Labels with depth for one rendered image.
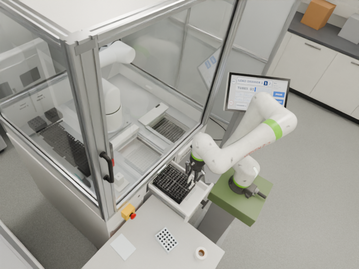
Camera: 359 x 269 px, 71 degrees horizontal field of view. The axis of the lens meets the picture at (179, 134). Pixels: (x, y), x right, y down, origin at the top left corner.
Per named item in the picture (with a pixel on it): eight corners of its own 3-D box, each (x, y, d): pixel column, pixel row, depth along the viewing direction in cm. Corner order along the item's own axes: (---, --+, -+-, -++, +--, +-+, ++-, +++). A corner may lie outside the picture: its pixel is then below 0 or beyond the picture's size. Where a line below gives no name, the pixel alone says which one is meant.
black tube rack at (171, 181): (194, 187, 169) (196, 182, 164) (178, 206, 159) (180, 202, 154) (168, 168, 176) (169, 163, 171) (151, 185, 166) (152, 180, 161)
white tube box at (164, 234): (178, 245, 151) (179, 243, 148) (167, 254, 146) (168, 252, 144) (165, 229, 156) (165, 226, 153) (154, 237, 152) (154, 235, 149)
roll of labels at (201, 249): (192, 257, 147) (193, 255, 144) (196, 246, 152) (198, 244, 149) (203, 263, 146) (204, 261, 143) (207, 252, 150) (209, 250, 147)
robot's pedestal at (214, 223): (231, 227, 242) (261, 188, 185) (216, 253, 224) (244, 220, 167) (204, 208, 250) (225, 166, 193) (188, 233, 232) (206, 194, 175)
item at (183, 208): (207, 190, 169) (209, 186, 165) (185, 219, 154) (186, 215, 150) (161, 157, 182) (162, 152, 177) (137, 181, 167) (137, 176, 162)
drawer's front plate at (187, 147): (199, 141, 199) (202, 132, 190) (177, 164, 182) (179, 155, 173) (197, 140, 199) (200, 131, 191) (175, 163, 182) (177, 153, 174)
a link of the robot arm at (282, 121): (280, 116, 142) (287, 101, 132) (297, 131, 136) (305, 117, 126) (255, 131, 137) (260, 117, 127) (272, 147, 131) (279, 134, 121)
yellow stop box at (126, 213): (135, 213, 152) (135, 207, 146) (127, 222, 148) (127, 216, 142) (129, 207, 153) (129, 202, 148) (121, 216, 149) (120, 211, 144)
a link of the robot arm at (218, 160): (257, 131, 137) (260, 118, 127) (272, 146, 131) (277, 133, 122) (202, 164, 127) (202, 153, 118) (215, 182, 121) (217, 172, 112)
